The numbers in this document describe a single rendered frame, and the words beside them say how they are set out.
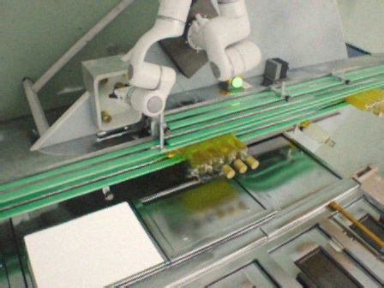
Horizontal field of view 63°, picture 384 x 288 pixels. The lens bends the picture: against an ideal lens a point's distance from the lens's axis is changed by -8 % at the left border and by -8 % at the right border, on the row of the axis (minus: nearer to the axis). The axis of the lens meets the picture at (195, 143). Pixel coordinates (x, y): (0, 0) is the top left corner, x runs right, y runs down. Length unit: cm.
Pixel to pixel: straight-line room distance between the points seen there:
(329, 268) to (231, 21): 90
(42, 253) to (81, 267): 15
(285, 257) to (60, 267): 77
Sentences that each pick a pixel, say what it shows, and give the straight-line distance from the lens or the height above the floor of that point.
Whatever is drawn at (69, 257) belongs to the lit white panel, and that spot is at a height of 115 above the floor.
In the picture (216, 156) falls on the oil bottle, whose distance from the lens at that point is 132.
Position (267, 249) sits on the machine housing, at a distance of 125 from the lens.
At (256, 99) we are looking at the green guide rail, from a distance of 152.
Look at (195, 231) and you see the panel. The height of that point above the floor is 124.
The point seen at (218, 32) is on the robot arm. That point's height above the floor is 109.
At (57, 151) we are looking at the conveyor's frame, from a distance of 133.
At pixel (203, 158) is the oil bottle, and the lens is 130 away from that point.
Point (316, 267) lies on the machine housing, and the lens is 129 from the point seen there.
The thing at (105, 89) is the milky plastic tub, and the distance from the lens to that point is 131.
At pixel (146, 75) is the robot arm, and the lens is 96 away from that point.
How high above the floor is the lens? 190
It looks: 43 degrees down
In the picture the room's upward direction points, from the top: 134 degrees clockwise
